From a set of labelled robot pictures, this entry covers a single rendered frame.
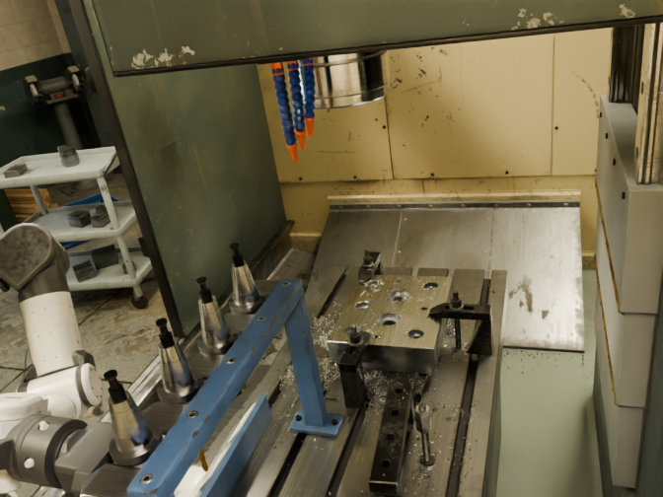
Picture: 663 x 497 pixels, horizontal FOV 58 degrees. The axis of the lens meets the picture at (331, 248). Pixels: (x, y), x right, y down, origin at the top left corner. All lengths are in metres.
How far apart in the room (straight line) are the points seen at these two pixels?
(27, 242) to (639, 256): 1.02
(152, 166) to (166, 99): 0.20
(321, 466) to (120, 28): 0.79
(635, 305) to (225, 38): 0.63
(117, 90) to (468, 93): 1.10
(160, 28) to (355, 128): 1.44
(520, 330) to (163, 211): 1.08
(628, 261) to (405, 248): 1.32
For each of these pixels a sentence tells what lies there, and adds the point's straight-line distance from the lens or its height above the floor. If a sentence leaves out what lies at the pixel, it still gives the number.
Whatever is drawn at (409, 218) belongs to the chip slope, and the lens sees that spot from 2.18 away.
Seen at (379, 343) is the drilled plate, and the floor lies 0.99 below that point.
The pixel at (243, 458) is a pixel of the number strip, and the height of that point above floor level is 0.92.
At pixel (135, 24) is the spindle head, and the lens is 0.81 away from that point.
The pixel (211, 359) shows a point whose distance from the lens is 0.91.
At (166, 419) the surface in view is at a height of 1.22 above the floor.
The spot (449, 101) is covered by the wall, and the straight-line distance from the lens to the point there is 2.07.
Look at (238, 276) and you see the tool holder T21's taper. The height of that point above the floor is 1.28.
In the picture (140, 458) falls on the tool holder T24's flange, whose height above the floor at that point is 1.22.
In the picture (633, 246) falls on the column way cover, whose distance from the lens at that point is 0.85.
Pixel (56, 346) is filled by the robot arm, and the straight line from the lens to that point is 1.21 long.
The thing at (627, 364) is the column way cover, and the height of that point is 1.15.
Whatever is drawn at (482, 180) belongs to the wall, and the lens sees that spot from 2.15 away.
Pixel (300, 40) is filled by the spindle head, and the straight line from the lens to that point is 0.71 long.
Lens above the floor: 1.72
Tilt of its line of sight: 26 degrees down
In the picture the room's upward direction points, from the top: 9 degrees counter-clockwise
